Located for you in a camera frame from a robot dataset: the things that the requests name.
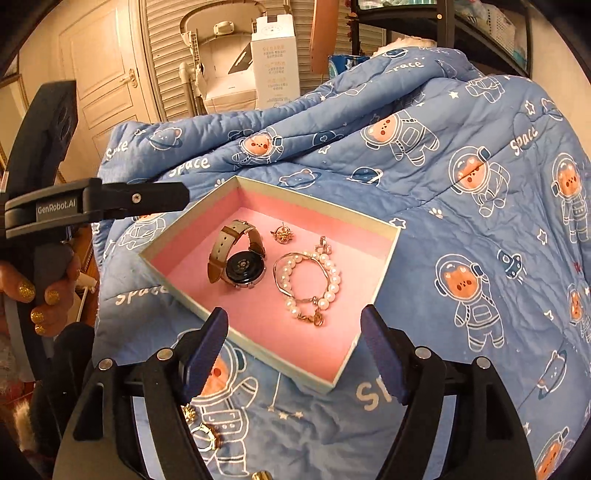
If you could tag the black shelf rack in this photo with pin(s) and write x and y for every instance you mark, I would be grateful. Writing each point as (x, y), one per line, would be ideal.
(445, 23)

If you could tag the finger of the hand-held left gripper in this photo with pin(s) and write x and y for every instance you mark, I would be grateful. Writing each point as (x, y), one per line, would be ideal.
(147, 196)

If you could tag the grey louvered closet doors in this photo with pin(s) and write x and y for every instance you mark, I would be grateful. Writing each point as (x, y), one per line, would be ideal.
(166, 55)

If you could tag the blue astronaut bear blanket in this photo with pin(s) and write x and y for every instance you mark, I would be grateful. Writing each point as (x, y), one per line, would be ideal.
(415, 207)

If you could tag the person's left hand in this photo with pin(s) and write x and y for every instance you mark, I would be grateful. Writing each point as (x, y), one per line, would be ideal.
(69, 279)

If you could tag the white baby high chair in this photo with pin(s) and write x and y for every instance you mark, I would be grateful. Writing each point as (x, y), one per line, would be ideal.
(221, 78)

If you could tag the white fluffy cloth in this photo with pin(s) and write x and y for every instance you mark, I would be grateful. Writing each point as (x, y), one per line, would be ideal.
(401, 44)

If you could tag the tall white carton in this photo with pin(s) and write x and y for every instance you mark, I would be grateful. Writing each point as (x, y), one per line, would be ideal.
(274, 69)

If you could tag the gold star brooch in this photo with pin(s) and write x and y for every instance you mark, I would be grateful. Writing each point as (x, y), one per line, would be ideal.
(282, 235)

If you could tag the small gold earring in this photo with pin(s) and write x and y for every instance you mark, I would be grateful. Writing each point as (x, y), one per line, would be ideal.
(189, 412)

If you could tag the white plastic basket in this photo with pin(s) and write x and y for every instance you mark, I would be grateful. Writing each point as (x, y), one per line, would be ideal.
(498, 23)

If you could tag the mint jewelry box pink lining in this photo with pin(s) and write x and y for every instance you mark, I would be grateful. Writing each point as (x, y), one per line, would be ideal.
(277, 341)

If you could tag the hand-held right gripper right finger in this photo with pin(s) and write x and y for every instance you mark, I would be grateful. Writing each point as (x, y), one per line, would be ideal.
(385, 355)

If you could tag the small gold jewelry piece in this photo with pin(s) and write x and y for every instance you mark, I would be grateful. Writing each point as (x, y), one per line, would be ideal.
(261, 475)

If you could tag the white panel door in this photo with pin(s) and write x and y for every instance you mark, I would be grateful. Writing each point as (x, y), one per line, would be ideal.
(106, 60)

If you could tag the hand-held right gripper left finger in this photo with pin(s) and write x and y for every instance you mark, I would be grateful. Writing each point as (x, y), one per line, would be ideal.
(207, 350)

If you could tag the person's black trouser leg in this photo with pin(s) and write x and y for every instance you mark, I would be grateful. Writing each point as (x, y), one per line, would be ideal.
(69, 350)

